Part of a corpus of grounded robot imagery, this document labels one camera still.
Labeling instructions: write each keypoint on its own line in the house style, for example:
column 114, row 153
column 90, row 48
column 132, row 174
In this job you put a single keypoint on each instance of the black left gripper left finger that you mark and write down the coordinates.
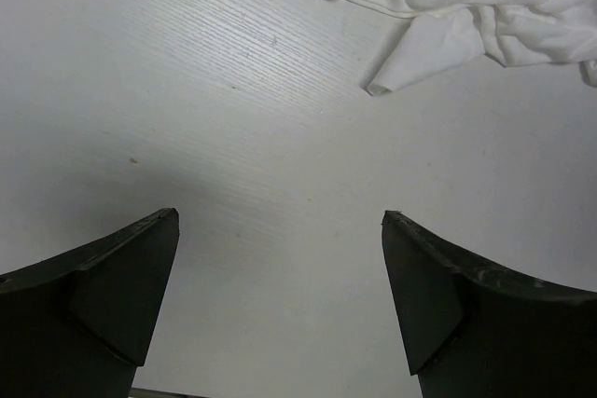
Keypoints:
column 79, row 324

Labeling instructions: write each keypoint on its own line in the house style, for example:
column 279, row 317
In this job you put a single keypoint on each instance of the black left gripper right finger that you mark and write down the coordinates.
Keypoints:
column 474, row 328

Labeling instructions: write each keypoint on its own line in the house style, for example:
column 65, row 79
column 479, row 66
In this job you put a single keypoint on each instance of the white t shirt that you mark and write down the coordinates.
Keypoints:
column 444, row 34

